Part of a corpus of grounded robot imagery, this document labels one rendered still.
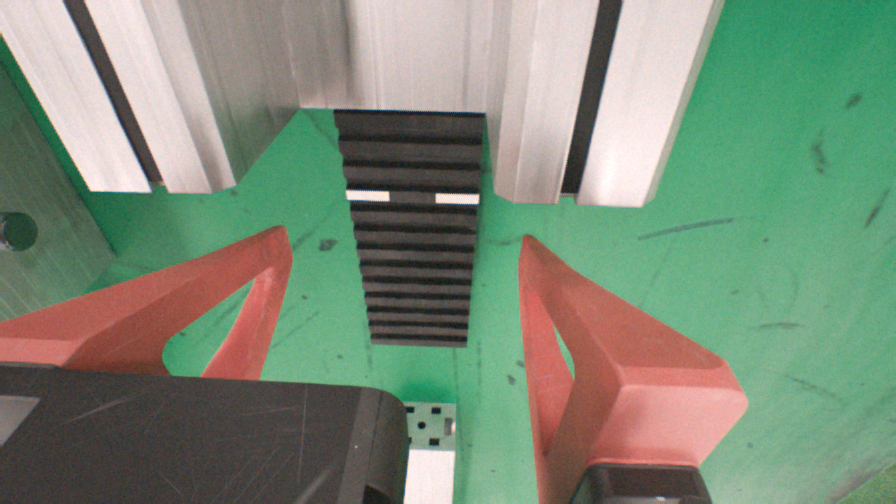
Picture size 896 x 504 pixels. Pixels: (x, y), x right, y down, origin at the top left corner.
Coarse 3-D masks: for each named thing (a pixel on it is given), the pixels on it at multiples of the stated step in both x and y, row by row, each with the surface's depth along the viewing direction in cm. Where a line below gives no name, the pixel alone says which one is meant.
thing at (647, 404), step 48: (528, 240) 13; (528, 288) 13; (576, 288) 9; (528, 336) 12; (576, 336) 8; (624, 336) 7; (672, 336) 7; (528, 384) 12; (576, 384) 8; (624, 384) 6; (672, 384) 6; (720, 384) 6; (576, 432) 8; (624, 432) 7; (672, 432) 7; (720, 432) 7; (576, 480) 8; (624, 480) 7; (672, 480) 7
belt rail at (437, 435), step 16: (416, 416) 26; (432, 416) 26; (448, 416) 26; (416, 432) 25; (432, 432) 25; (448, 432) 27; (416, 448) 24; (432, 448) 24; (448, 448) 24; (416, 464) 25; (432, 464) 25; (448, 464) 25; (416, 480) 27; (432, 480) 26; (448, 480) 26; (416, 496) 28; (432, 496) 28; (448, 496) 28
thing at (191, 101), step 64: (0, 0) 5; (64, 0) 5; (128, 0) 5; (192, 0) 6; (256, 0) 8; (320, 0) 9; (384, 0) 9; (448, 0) 9; (512, 0) 6; (576, 0) 5; (640, 0) 5; (704, 0) 5; (64, 64) 6; (128, 64) 6; (192, 64) 6; (256, 64) 8; (320, 64) 10; (384, 64) 10; (448, 64) 10; (512, 64) 6; (576, 64) 6; (640, 64) 6; (64, 128) 7; (128, 128) 7; (192, 128) 7; (256, 128) 8; (512, 128) 6; (576, 128) 6; (640, 128) 6; (192, 192) 7; (512, 192) 7; (576, 192) 7; (640, 192) 7
